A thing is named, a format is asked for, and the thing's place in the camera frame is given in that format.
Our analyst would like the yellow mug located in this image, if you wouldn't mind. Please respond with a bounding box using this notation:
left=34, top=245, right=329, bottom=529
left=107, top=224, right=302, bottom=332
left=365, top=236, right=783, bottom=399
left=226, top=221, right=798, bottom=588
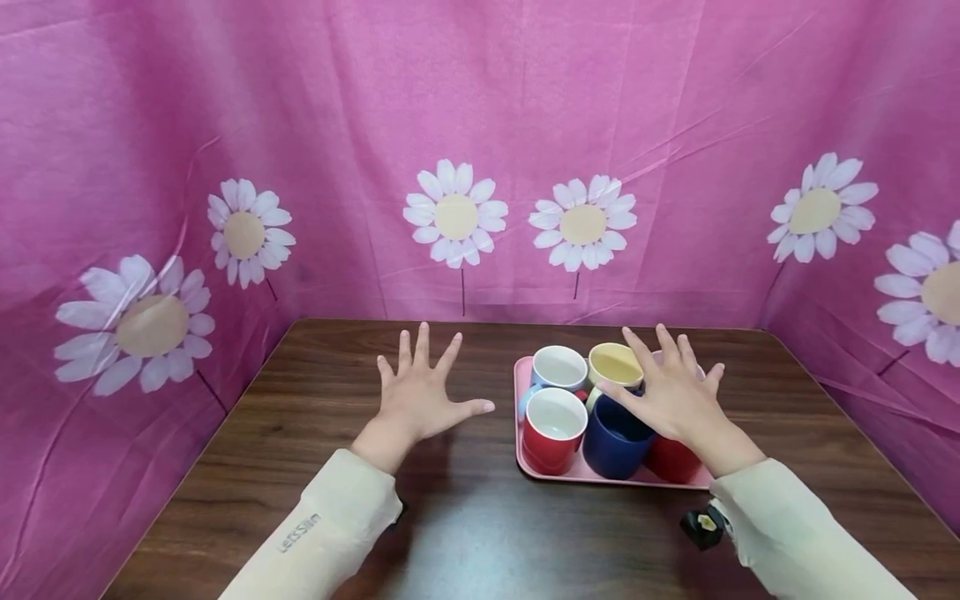
left=585, top=342, right=646, bottom=414

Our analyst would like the red mug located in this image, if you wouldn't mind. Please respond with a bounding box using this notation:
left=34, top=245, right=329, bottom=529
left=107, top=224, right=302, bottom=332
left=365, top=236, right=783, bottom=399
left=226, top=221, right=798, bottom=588
left=645, top=433, right=706, bottom=486
left=522, top=387, right=590, bottom=477

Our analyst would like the navy blue mug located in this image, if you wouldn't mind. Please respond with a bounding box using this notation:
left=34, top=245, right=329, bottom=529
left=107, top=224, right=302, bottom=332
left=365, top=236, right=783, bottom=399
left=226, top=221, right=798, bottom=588
left=582, top=393, right=658, bottom=482

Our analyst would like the pink rectangular tray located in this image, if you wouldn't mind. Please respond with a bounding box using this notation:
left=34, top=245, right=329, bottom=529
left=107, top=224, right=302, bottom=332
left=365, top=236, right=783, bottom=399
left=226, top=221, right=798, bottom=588
left=512, top=355, right=715, bottom=490

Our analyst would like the light blue mug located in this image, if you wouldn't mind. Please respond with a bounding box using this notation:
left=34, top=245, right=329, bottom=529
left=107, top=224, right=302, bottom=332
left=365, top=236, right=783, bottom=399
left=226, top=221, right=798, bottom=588
left=517, top=345, right=590, bottom=420

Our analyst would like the person's right forearm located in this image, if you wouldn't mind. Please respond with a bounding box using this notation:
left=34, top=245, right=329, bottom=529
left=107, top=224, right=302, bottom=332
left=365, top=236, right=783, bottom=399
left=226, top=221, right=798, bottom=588
left=693, top=419, right=921, bottom=600

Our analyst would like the black wrist band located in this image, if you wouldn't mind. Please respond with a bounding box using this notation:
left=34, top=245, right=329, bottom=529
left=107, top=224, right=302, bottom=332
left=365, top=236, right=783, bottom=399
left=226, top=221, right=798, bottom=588
left=679, top=500, right=733, bottom=553

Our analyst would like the person's right hand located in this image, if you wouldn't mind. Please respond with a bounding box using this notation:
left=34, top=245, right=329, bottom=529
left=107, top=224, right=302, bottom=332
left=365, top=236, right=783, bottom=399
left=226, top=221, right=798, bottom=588
left=597, top=324, right=741, bottom=456

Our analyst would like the person's left forearm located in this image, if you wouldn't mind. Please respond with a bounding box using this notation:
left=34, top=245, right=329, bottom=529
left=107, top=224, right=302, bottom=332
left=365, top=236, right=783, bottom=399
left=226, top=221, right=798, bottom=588
left=217, top=421, right=407, bottom=600

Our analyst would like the person's left hand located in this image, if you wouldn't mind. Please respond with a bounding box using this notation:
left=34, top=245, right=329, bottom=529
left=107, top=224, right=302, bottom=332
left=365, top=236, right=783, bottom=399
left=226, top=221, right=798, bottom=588
left=362, top=322, right=496, bottom=453

